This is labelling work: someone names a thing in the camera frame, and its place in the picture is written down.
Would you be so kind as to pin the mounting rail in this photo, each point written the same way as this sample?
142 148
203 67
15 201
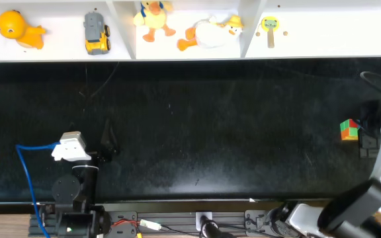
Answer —
184 219

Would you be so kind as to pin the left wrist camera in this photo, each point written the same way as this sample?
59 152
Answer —
71 147

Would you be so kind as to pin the yellow wooden rattle drum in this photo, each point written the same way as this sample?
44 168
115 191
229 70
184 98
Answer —
270 36

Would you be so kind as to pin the white plush duck with hat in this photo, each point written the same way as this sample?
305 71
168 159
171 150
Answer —
210 34

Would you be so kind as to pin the many-coloured puzzle cube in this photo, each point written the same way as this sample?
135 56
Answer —
348 130

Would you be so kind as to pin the yellow plush duck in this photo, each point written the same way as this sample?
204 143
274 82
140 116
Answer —
154 20

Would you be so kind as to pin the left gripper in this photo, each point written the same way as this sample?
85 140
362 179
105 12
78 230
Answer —
101 156

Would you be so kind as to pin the white shelf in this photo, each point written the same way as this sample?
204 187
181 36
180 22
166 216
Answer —
326 33

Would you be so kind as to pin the grey and yellow toy truck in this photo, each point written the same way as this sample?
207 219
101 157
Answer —
94 29

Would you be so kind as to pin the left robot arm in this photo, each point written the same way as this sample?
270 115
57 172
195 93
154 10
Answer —
66 189

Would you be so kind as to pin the yellow rubber duck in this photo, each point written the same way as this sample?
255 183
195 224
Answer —
12 24

